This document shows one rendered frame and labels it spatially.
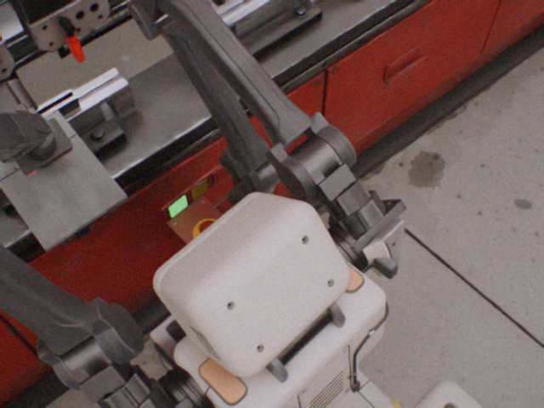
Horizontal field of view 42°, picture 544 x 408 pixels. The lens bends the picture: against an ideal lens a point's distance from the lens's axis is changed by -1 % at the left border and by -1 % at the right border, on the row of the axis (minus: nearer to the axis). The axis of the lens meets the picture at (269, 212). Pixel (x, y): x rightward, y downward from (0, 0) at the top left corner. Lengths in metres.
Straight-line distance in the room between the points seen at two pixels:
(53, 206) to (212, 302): 0.62
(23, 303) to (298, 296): 0.33
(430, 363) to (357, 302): 1.32
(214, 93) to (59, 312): 0.52
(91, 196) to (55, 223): 0.08
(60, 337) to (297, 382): 0.31
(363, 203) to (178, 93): 0.71
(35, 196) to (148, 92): 0.41
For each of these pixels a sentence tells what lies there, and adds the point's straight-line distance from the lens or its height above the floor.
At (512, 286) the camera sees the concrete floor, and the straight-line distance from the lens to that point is 2.45.
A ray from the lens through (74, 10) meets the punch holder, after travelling 1.34.
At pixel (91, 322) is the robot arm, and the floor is 1.31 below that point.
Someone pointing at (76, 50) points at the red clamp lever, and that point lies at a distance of 1.34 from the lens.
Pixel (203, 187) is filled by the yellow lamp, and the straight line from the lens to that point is 1.57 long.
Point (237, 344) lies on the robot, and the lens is 0.86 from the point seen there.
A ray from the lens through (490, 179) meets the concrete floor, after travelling 2.63.
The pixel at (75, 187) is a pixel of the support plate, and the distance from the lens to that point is 1.39.
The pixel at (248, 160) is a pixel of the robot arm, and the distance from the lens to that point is 1.29.
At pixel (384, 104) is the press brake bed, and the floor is 0.41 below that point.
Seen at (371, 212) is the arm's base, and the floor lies 1.23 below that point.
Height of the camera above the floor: 2.15
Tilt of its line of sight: 61 degrees down
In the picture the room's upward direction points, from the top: 1 degrees counter-clockwise
